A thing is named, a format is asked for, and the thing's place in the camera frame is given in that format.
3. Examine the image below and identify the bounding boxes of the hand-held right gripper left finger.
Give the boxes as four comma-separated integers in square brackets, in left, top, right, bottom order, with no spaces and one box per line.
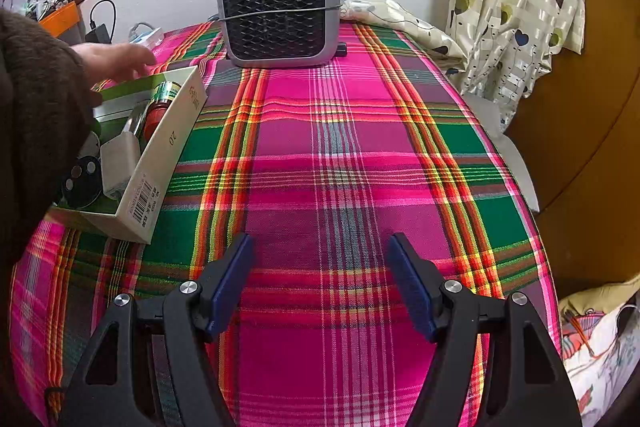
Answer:
[57,232,254,427]

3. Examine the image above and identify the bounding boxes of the pink plaid blanket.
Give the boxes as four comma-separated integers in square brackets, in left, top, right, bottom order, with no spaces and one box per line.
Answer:
[10,21,563,427]

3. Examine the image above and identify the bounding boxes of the black adapter cable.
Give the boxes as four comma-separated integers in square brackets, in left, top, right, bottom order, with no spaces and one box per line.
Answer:
[89,0,117,42]

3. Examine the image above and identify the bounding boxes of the red capped bottle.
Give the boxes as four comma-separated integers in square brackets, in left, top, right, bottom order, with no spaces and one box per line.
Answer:
[145,79,183,140]

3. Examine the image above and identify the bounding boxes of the white power strip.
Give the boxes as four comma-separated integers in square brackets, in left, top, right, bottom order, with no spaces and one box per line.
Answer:
[127,23,163,50]

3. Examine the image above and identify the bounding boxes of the floral quilt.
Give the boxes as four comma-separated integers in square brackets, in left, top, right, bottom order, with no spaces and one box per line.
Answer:
[557,277,640,427]

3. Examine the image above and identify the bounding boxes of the brown wooden cabinet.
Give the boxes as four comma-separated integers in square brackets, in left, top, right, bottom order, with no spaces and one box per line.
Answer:
[505,0,640,293]

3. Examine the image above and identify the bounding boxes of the green and white cardboard box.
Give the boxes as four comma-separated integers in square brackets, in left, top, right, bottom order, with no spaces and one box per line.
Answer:
[52,66,208,244]

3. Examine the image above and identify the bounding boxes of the cream patterned curtain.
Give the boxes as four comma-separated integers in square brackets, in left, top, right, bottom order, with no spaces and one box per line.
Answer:
[446,0,588,108]

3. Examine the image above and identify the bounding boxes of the orange lidded storage bin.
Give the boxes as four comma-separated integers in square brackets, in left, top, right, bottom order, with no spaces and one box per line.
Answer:
[37,2,81,45]

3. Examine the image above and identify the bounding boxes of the black power adapter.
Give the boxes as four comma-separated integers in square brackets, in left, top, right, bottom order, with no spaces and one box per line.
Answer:
[85,23,113,45]

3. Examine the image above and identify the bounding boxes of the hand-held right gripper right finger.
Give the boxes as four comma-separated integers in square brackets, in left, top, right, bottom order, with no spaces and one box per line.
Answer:
[386,232,583,427]

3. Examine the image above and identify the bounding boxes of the white charger plug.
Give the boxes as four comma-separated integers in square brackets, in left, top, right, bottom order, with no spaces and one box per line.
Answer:
[100,131,143,200]

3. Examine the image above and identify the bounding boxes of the white lighter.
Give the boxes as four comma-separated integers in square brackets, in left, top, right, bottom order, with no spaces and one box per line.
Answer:
[120,102,151,142]

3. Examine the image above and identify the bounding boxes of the grey fan heater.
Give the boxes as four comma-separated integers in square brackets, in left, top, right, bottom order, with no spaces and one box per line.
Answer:
[216,0,342,68]

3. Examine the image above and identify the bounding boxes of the person's left hand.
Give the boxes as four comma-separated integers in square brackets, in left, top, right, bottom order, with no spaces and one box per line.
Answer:
[70,42,157,86]

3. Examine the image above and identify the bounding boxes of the cream patterned pillow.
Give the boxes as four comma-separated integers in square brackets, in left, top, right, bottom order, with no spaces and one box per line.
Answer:
[341,0,468,75]

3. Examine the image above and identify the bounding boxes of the black disc with metal caps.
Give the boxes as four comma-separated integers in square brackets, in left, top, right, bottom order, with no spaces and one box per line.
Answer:
[55,147,103,209]

